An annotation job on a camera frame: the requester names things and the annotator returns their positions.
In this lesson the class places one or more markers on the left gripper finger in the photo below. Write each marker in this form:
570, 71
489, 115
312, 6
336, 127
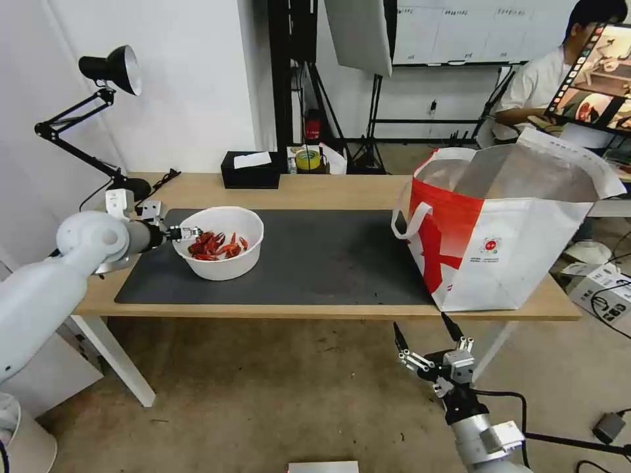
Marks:
191, 229
193, 238

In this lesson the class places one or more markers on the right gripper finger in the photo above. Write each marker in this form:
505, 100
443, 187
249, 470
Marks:
457, 336
413, 358

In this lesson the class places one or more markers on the white round plastic bowl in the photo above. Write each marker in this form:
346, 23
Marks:
222, 268

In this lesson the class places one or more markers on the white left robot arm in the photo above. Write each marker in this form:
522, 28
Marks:
44, 295

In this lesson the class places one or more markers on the white and red takeout bag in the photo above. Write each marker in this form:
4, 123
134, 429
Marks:
503, 251

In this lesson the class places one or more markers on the white plastic bag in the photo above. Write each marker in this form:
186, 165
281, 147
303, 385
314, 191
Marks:
335, 158

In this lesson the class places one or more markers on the red crayfish shells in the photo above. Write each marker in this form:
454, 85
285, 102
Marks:
217, 245

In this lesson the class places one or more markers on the white table leg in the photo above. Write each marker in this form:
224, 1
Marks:
121, 359
493, 352

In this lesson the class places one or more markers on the black tissue box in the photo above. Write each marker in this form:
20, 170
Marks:
249, 177

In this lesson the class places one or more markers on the white tissue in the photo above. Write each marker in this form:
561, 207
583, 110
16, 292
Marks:
252, 160

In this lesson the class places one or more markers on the black desk mat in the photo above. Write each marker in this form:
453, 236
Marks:
315, 256

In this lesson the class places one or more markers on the yellow green tape roll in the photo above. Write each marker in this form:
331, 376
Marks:
308, 161

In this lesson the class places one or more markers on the robot front shell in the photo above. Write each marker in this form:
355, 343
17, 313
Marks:
323, 467

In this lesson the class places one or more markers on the black power adapter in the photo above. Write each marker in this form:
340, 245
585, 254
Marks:
609, 427

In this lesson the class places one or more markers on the white cardboard box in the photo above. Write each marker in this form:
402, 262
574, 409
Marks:
601, 293

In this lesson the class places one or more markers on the white round floor base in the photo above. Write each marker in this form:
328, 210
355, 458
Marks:
589, 252

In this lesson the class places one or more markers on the red fire extinguisher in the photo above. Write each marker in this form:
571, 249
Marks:
312, 127

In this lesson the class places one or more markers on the white drawer cabinet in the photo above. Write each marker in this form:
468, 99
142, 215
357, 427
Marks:
64, 369

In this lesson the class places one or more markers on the black articulated desk lamp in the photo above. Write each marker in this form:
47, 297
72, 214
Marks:
111, 66

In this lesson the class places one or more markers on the black tripod light stand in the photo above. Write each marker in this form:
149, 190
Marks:
367, 128

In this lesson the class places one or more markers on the white softbox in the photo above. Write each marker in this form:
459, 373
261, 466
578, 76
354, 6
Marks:
360, 34

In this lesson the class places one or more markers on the person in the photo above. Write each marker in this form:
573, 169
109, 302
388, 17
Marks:
535, 84

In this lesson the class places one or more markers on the computer monitor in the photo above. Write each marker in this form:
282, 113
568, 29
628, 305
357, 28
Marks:
596, 79

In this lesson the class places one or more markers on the whiteboard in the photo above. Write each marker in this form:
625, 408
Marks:
473, 29

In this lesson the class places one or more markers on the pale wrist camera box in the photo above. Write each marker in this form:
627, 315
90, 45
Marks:
150, 211
458, 365

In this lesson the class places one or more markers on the black metal frame post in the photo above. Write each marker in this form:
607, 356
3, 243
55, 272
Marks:
281, 74

